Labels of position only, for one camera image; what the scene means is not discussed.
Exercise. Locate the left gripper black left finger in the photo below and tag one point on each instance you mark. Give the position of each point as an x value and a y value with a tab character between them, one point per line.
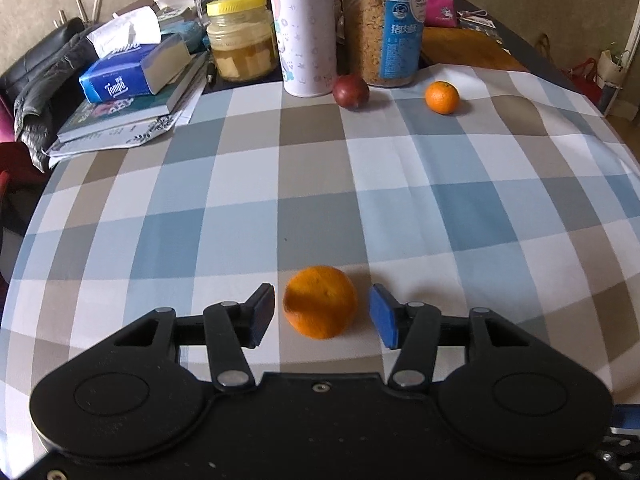
229	328

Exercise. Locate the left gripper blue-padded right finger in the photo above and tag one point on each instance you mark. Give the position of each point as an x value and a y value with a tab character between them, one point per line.
412	329

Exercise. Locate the orange mandarin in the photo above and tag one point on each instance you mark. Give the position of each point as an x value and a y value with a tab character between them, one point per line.
320	302

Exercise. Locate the checkered tablecloth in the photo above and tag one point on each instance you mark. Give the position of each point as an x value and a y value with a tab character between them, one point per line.
522	201

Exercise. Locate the far small mandarin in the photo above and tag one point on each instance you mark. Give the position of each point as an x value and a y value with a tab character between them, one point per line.
442	97

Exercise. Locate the stack of books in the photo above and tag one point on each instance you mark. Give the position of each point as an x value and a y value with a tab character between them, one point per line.
129	122

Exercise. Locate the far dark plum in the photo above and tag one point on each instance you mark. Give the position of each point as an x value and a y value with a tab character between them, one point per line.
351	92

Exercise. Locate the blue tissue pack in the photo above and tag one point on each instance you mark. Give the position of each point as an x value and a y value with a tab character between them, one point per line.
137	70

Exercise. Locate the wooden cutting board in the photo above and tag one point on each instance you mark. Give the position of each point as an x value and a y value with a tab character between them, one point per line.
458	46

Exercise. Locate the yellow lid honey jar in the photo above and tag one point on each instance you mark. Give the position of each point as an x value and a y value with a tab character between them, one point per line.
242	39

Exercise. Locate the red shopping bag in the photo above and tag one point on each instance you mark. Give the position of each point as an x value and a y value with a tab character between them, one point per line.
584	78

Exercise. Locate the pink pouch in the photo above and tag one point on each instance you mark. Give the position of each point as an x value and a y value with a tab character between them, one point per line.
441	13

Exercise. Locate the white paper bag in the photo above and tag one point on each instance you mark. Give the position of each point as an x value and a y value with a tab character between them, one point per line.
611	73

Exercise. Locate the glass cereal jar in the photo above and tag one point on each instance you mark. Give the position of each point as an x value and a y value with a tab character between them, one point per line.
383	39

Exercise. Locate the black leather sofa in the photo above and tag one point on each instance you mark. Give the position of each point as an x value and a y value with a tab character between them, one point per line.
15	78

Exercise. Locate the white purple thermos bottle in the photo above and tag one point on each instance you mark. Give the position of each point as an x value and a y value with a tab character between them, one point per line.
306	41

